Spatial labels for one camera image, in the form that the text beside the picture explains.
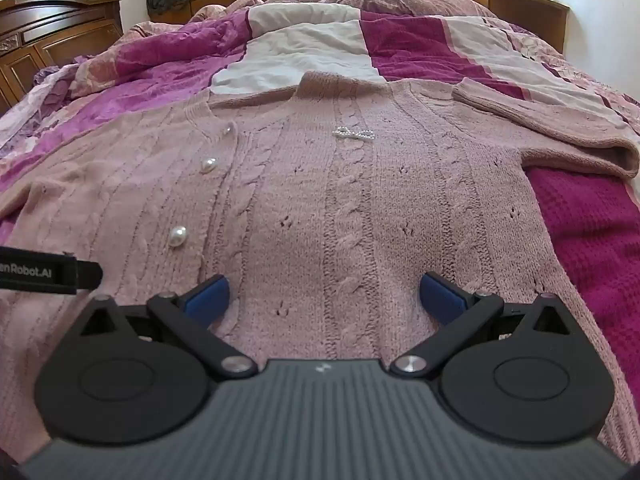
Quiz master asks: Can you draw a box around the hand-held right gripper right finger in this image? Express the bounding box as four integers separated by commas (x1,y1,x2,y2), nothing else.
390,271,574,380

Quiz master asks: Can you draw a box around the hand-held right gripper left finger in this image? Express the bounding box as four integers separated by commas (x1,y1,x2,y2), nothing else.
80,274,259,381

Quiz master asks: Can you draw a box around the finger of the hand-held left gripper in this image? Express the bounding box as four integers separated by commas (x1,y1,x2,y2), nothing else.
0,246,104,295

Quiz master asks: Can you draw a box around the pink knit cardigan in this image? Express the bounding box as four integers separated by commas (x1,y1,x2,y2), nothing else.
0,71,640,461

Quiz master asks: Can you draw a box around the lavender floral blanket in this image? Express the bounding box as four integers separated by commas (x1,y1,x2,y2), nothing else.
0,62,88,161

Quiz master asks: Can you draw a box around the carved wooden bed board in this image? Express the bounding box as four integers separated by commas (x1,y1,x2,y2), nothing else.
0,0,124,116

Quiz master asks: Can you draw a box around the purple patchwork quilt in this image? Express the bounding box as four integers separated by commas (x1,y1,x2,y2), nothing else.
0,2,640,401

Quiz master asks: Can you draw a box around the wooden headboard shelf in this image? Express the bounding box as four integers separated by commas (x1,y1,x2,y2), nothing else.
187,0,571,56

